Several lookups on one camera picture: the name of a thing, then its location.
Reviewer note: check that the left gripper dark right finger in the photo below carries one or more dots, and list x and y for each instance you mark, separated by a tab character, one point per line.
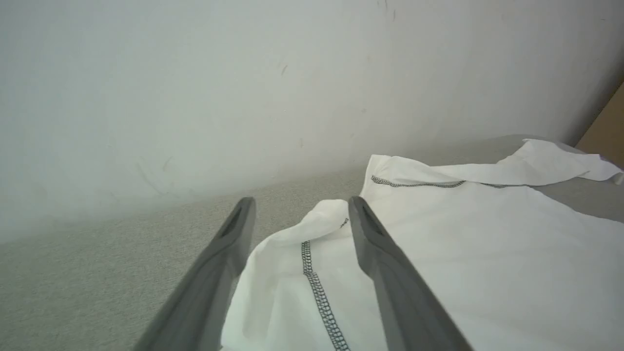
395	287

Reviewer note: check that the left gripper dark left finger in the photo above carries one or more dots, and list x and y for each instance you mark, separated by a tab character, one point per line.
209	282

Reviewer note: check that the white t-shirt with grey stitching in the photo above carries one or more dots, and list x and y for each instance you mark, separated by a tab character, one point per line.
463	263

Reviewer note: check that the brown board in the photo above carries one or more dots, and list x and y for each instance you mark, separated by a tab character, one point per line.
607	134

